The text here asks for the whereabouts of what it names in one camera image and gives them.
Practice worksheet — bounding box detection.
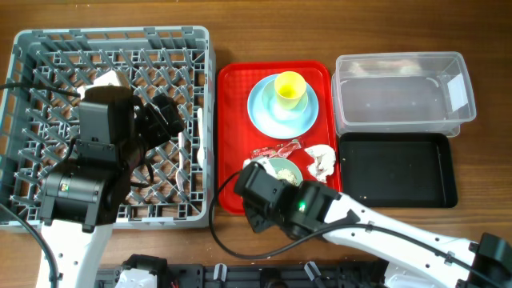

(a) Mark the red plastic tray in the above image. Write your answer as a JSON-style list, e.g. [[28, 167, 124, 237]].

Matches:
[[216, 60, 342, 216]]

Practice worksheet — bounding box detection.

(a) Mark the green bowl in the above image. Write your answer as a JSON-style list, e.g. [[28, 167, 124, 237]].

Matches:
[[270, 158, 303, 186]]

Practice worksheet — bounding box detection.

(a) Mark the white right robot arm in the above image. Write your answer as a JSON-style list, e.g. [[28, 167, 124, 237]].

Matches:
[[234, 162, 511, 287]]

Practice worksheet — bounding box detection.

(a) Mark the black tray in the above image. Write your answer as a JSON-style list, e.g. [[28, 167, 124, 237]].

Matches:
[[338, 133, 458, 208]]

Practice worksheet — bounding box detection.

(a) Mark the clear plastic bin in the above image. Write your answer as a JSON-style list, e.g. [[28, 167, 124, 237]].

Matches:
[[331, 51, 477, 137]]

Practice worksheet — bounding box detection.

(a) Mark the white plastic spoon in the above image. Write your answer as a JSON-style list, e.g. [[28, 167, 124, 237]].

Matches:
[[196, 107, 205, 169]]

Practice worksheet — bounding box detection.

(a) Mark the light blue plate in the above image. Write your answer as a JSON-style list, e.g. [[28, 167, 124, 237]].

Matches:
[[247, 74, 319, 139]]

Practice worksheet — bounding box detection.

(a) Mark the red candy wrapper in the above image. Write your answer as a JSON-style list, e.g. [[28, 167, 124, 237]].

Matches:
[[250, 138, 302, 158]]

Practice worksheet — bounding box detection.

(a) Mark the yellow plastic cup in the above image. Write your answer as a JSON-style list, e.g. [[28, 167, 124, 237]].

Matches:
[[274, 71, 306, 110]]

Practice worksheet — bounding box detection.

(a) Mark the light blue bowl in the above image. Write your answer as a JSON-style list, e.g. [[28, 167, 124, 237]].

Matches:
[[262, 80, 308, 122]]

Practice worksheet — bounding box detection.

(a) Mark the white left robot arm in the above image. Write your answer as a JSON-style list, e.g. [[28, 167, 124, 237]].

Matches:
[[39, 86, 185, 287]]

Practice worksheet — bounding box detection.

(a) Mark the white napkin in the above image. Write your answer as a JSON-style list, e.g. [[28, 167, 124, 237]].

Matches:
[[304, 144, 336, 183]]

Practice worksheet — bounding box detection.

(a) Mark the grey dishwasher rack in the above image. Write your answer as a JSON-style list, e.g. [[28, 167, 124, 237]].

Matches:
[[1, 26, 216, 231]]

